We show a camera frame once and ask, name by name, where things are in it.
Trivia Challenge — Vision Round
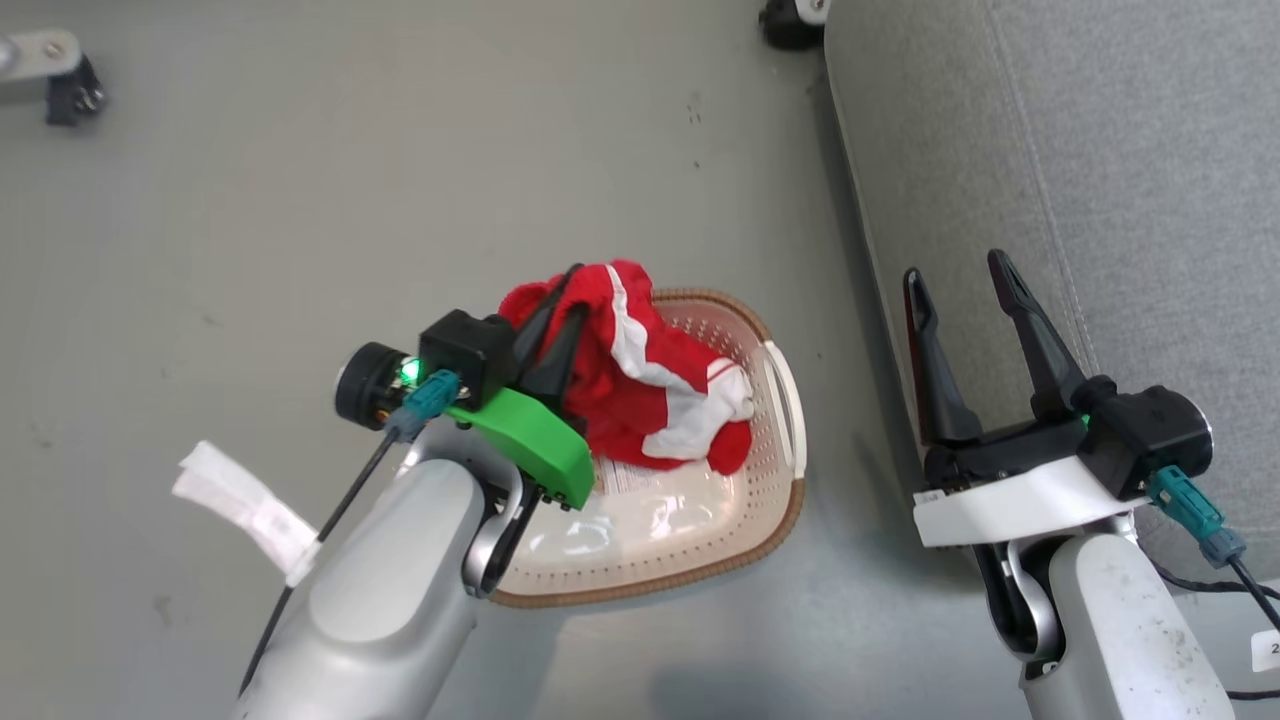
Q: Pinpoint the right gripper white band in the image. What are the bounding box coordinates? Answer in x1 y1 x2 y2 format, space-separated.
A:
902 249 1142 550

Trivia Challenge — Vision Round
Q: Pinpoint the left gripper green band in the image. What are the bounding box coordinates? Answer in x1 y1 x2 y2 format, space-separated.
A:
445 262 597 512

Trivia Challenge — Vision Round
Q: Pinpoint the red garment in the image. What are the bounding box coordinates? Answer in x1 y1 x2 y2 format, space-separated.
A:
497 260 756 477

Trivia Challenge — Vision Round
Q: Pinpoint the white garment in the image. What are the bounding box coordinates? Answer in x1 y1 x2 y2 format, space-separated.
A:
604 264 756 463

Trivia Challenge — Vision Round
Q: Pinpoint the printed sticker inside basket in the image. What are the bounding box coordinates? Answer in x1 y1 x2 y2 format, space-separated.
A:
598 457 666 498

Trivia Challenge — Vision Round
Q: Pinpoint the cream perforated laundry basket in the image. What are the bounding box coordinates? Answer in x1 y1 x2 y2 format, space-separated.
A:
488 289 808 610

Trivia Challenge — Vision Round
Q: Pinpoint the grey fabric sofa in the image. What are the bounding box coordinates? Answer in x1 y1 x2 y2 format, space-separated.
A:
824 0 1280 606

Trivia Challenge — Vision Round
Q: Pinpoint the black caster wheel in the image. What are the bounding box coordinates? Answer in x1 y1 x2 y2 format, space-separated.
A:
758 0 827 52
44 55 108 128

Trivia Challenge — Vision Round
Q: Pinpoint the left arm teal cable connector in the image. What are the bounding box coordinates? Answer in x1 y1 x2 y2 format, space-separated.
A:
383 370 463 444

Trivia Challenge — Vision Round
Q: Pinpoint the arm teal cable connector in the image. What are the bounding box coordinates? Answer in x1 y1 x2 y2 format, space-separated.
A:
1147 465 1249 569
383 370 463 444

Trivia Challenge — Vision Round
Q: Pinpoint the right arm teal cable connector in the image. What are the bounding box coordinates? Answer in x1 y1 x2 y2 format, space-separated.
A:
1147 465 1249 569

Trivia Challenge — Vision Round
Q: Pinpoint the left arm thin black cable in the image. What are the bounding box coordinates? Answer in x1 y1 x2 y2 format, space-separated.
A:
238 430 403 697

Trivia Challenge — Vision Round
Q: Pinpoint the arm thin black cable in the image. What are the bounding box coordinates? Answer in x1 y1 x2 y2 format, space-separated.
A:
238 430 403 697
1148 555 1280 701

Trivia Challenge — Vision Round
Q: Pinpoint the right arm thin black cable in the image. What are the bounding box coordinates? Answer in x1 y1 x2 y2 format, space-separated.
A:
1148 555 1280 701

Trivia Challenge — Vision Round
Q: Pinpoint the white paper cable tag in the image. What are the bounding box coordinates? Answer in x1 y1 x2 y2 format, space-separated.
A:
172 440 322 588

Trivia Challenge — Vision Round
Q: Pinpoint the grey partition frame curved foot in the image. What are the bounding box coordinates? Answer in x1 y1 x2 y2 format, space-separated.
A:
0 29 83 85

